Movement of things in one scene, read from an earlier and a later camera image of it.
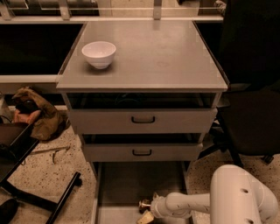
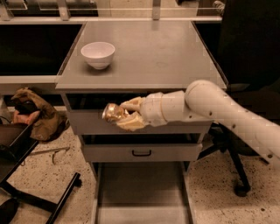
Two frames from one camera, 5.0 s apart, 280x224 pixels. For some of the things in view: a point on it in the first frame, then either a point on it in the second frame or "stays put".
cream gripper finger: x=155 y=196 → x=133 y=104
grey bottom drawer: x=120 y=185 stays put
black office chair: x=249 y=45 stays put
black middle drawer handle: x=142 y=154 stays put
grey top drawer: x=157 y=113 stays put
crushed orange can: x=143 y=205 → x=112 y=112
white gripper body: x=158 y=206 → x=152 y=108
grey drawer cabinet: x=143 y=95 stays put
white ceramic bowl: x=100 y=53 stays put
